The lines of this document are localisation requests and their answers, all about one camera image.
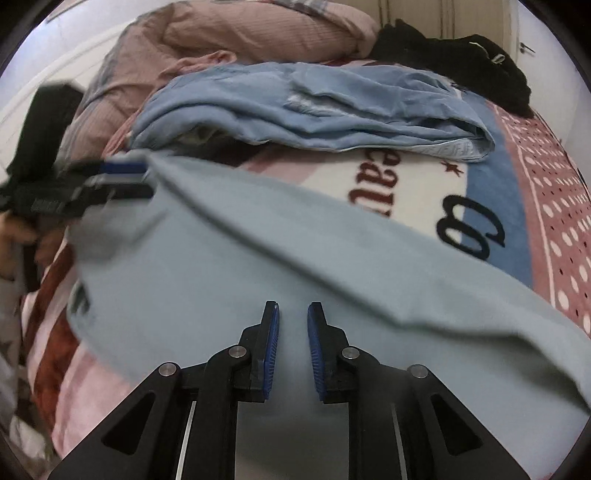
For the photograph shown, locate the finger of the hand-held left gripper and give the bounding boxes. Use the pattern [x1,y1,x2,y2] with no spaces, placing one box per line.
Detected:
[69,156,155,217]

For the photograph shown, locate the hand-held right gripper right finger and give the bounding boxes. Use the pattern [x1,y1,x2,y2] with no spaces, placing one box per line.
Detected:
[307,301,532,480]

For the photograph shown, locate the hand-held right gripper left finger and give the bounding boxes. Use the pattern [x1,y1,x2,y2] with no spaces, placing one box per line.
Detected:
[47,301,281,480]

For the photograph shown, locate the light blue pants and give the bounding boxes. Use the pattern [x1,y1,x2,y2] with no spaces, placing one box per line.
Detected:
[67,154,591,480]

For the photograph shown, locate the person's left hand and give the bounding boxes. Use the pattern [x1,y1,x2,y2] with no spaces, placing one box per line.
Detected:
[0,213,70,280]

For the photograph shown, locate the pink striped quilt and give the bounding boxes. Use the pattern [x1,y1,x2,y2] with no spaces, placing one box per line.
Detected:
[58,0,379,160]

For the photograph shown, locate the blue denim garment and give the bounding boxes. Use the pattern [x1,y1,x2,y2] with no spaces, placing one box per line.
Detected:
[129,61,496,163]

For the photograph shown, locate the printed blanket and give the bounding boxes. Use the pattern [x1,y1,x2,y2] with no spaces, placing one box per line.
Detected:
[0,55,591,462]

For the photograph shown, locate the black garment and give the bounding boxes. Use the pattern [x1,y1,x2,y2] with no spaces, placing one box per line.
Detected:
[369,18,533,117]

